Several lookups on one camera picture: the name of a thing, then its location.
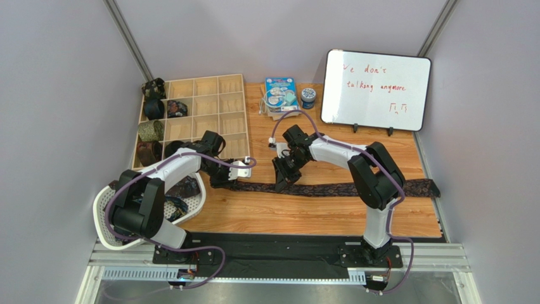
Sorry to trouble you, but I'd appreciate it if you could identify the dark blue paisley tie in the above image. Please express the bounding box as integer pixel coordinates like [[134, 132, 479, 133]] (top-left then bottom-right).
[[228, 179, 441, 198]]

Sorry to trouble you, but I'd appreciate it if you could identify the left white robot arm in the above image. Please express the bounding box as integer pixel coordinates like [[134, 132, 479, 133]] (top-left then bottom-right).
[[105, 131, 250, 249]]

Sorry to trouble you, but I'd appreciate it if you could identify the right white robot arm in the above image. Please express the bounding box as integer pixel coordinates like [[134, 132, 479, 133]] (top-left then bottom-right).
[[272, 125, 406, 264]]

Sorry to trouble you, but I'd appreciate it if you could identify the dark brown tie in basket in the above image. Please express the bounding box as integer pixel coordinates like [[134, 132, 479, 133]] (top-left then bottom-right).
[[122, 176, 201, 201]]

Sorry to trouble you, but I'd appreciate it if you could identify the white plastic basket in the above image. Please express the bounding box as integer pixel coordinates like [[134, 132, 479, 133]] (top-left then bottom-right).
[[93, 173, 206, 251]]

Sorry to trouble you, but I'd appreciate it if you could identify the blue floral tie in basket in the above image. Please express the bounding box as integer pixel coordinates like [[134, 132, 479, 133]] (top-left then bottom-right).
[[165, 196, 188, 222]]

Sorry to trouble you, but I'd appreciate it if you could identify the rolled black tie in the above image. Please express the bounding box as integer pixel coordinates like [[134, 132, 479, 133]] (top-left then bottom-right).
[[164, 141, 184, 158]]

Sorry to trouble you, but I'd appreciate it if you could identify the small blue round tin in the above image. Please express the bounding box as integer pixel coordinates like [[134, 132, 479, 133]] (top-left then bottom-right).
[[300, 87, 316, 110]]

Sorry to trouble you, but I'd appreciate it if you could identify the blue book stack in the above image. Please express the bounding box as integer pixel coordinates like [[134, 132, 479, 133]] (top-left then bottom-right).
[[259, 77, 300, 120]]

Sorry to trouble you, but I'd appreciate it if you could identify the wooden compartment tray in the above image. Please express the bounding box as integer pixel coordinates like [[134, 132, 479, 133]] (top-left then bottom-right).
[[159, 73, 251, 158]]

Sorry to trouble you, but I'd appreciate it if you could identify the rolled brown tie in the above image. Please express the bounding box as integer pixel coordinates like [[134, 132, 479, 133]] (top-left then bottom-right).
[[136, 141, 162, 167]]

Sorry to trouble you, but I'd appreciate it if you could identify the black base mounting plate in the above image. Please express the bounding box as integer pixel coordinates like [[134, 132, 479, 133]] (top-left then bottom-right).
[[152, 232, 404, 279]]

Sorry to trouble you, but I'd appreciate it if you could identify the rolled dark patterned tie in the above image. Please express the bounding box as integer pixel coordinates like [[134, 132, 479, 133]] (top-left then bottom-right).
[[167, 100, 188, 118]]

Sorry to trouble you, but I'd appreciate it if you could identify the rolled olive green tie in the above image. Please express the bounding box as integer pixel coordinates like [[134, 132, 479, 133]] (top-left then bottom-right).
[[138, 120, 164, 142]]

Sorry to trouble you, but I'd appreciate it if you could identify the rolled navy tie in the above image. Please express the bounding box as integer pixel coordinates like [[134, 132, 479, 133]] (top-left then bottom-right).
[[143, 99, 165, 120]]

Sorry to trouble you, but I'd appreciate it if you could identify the white whiteboard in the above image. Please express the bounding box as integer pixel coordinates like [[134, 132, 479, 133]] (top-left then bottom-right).
[[321, 49, 432, 132]]

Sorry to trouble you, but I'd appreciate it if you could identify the rolled dark floral tie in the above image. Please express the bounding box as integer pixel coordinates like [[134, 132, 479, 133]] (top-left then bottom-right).
[[141, 78, 167, 100]]

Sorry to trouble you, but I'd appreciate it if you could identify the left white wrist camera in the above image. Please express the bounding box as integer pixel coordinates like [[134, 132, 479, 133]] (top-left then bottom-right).
[[228, 156, 257, 181]]

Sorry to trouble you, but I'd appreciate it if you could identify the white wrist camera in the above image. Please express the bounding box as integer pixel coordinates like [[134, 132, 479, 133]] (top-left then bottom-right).
[[228, 156, 257, 181], [269, 142, 290, 158]]

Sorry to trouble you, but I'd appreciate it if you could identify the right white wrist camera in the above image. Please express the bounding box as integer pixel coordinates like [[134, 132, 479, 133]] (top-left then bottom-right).
[[269, 142, 290, 158]]

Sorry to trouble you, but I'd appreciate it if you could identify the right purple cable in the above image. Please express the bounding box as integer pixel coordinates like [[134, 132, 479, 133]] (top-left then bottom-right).
[[269, 109, 415, 295]]

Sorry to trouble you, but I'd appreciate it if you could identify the purple cable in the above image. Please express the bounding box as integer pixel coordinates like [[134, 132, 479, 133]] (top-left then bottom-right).
[[103, 151, 257, 292], [269, 109, 415, 295]]

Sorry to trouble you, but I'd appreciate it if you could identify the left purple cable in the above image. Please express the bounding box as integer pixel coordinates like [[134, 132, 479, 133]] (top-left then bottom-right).
[[103, 151, 257, 292]]

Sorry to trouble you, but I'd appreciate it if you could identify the aluminium frame rail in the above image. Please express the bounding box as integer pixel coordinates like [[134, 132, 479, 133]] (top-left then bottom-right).
[[76, 233, 481, 303]]

